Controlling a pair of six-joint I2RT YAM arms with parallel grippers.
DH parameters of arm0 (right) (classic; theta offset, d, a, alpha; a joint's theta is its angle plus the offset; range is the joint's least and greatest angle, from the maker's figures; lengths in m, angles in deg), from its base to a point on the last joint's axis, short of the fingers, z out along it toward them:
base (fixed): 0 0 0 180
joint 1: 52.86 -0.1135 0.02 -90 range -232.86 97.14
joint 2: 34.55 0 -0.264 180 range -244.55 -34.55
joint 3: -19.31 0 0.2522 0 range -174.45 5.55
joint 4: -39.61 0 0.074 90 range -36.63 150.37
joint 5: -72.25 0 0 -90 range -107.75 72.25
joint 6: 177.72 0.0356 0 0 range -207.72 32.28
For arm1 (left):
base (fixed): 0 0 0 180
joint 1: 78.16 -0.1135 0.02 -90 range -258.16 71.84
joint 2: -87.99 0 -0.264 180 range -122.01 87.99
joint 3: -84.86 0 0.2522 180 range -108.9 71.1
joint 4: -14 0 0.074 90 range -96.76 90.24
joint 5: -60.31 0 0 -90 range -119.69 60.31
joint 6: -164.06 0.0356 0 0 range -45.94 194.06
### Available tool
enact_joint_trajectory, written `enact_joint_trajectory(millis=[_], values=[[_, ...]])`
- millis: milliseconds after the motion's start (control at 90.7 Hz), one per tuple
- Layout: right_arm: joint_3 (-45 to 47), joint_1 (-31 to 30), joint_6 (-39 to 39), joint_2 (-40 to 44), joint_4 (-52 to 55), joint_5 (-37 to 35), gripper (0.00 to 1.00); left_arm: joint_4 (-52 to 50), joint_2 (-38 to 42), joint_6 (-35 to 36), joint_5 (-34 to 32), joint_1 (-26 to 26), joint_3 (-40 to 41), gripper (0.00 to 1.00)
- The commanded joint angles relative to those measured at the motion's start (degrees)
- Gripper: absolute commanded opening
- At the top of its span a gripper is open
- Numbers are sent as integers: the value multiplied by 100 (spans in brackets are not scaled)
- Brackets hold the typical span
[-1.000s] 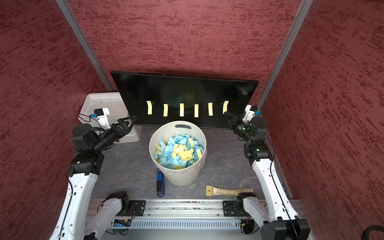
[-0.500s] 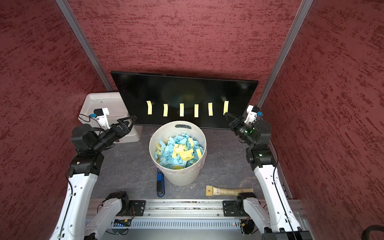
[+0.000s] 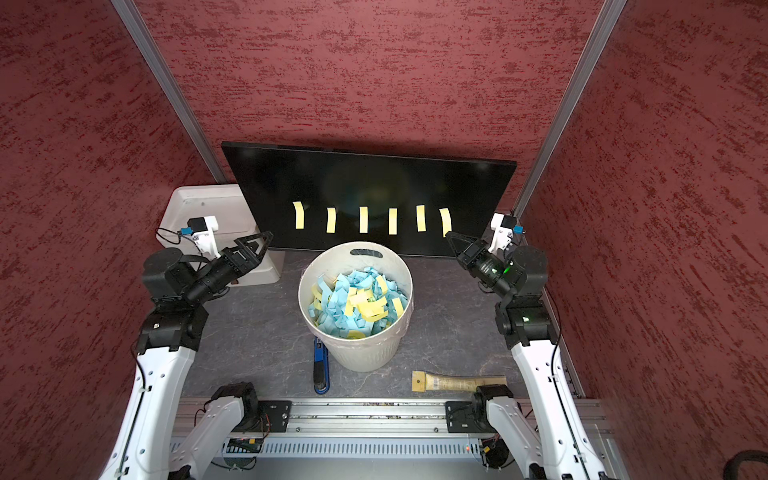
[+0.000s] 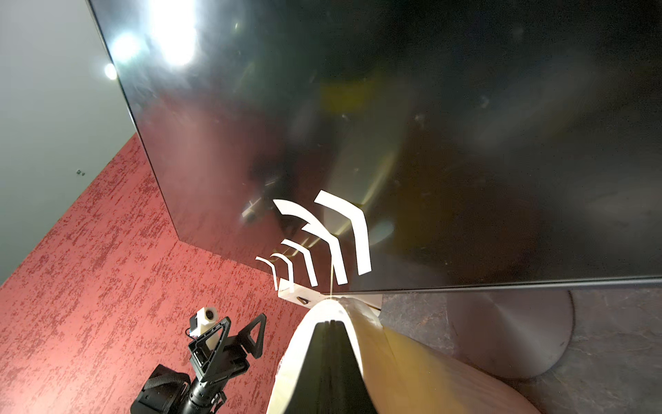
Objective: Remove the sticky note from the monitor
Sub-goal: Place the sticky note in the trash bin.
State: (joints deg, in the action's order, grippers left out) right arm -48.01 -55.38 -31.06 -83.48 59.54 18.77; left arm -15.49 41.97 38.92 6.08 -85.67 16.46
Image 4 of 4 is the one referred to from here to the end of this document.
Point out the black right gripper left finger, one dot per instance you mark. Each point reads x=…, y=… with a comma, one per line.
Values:
x=311, y=393

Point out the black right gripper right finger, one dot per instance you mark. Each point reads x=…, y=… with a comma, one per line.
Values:
x=348, y=393

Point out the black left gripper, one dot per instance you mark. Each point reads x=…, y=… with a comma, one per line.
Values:
x=215, y=357

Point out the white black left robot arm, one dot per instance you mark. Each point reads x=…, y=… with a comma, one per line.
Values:
x=168, y=391

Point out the round grey monitor stand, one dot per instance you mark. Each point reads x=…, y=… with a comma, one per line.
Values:
x=512, y=335

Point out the black flat monitor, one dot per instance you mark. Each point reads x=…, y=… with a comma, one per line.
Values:
x=366, y=146

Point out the beige plastic waste bin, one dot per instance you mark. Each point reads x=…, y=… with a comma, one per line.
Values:
x=401, y=375

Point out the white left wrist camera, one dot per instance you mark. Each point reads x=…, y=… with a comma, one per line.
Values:
x=202, y=321

